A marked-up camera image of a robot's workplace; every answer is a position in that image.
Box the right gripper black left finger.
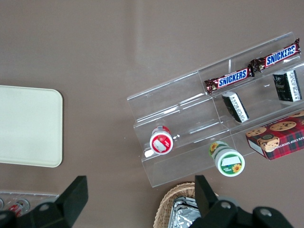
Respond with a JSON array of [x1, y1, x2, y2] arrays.
[[0, 175, 89, 228]]

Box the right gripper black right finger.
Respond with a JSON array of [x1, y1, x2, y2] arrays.
[[191, 174, 295, 228]]

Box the silver foil tray stack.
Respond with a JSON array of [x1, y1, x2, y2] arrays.
[[169, 196, 202, 228]]

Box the light oval wicker basket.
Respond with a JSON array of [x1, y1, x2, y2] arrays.
[[153, 181, 202, 228]]

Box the beige plastic tray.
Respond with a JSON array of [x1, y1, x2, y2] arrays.
[[0, 85, 64, 168]]

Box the clear acrylic bottle rack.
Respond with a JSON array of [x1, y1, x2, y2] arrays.
[[0, 190, 60, 214]]

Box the green lid yogurt cup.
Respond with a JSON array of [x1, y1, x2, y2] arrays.
[[208, 141, 246, 178]]

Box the red cola bottle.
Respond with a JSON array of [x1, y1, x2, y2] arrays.
[[9, 198, 31, 216]]

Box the red lid yogurt cup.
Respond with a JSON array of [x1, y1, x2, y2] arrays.
[[149, 125, 174, 155]]

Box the clear acrylic stepped stand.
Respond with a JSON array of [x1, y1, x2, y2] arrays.
[[126, 31, 304, 189]]

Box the red plaid cookie box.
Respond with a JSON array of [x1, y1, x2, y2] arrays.
[[245, 111, 304, 162]]

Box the small black white box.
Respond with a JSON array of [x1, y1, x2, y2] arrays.
[[272, 70, 304, 102], [221, 91, 250, 124]]

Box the brown Snickers bar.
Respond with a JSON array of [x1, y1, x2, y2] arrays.
[[204, 67, 255, 94], [249, 38, 301, 73]]

